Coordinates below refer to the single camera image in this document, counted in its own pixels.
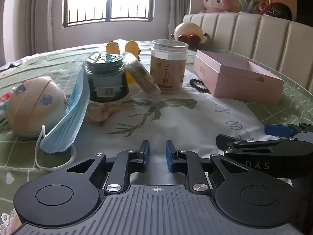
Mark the pink rectangular box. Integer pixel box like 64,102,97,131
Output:
194,50,284,103

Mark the grey curtain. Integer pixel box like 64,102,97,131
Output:
168,0,193,37
24,0,64,52

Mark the cotton swab pack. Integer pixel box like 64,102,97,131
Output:
123,52,162,101

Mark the yellow bunny ear container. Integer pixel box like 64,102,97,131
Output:
106,40,141,85

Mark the beige clear plastic jar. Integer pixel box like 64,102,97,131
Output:
150,39,189,95

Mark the floral printed packet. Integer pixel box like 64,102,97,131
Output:
0,89,13,121

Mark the green lid glass jar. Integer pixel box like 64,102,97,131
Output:
84,52,130,102

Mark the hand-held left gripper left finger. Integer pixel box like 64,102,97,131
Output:
65,139,150,196

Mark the cream padded headboard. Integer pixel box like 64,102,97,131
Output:
183,12,313,96

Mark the cream round plush toy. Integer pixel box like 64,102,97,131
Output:
174,23,210,47

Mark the dark round object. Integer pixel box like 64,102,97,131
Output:
265,2,293,21

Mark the pink flower hair clip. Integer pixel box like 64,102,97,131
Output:
84,103,118,123

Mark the black bead bracelet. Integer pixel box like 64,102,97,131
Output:
189,78,211,93

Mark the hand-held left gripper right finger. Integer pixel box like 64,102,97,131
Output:
165,140,247,195

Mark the pink lace cloth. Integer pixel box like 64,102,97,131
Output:
0,208,21,235

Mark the white leaf print cloth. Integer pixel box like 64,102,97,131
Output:
83,65,278,177

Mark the pink plush toy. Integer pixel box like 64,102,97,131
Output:
199,0,239,14

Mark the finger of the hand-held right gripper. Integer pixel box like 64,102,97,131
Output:
264,123,313,139
216,134,302,155

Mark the pink artificial flower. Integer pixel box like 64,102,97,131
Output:
259,0,284,14

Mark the barred window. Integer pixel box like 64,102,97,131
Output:
62,0,156,28

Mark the blue face mask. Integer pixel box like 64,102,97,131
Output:
34,51,103,172

